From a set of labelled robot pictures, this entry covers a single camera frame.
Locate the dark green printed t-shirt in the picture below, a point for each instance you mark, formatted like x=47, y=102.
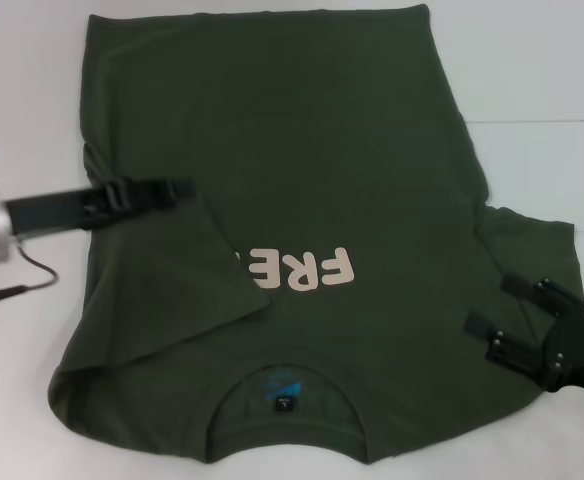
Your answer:
x=272, y=125

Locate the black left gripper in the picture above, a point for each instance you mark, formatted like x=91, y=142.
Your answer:
x=52, y=212

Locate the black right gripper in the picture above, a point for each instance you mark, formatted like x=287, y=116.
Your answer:
x=582, y=350

